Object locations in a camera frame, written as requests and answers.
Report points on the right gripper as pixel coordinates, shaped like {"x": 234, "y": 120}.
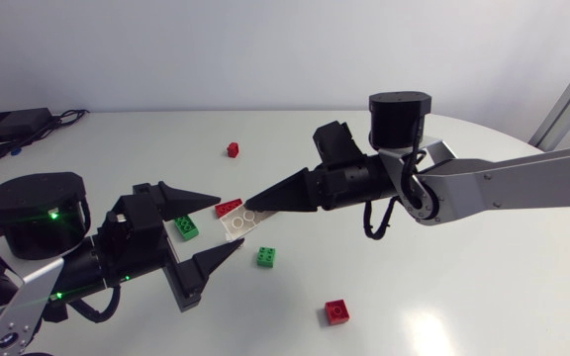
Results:
{"x": 354, "y": 180}

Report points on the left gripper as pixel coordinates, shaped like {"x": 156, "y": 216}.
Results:
{"x": 136, "y": 264}

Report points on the red toy brick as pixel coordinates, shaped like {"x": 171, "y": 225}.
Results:
{"x": 233, "y": 149}
{"x": 337, "y": 312}
{"x": 228, "y": 208}

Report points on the long white toy brick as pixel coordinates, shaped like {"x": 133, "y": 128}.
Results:
{"x": 240, "y": 226}

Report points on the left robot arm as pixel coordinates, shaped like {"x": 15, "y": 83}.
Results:
{"x": 32, "y": 222}

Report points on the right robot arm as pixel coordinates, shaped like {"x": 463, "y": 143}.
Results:
{"x": 512, "y": 183}

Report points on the green toy brick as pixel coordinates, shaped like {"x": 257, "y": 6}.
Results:
{"x": 186, "y": 227}
{"x": 265, "y": 257}

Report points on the black power brick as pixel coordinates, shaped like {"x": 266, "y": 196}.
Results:
{"x": 8, "y": 124}

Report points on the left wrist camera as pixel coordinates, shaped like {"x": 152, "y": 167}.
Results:
{"x": 136, "y": 217}

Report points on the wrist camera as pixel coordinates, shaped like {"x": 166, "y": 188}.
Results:
{"x": 337, "y": 143}
{"x": 136, "y": 217}

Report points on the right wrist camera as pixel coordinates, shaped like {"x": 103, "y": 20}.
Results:
{"x": 337, "y": 143}

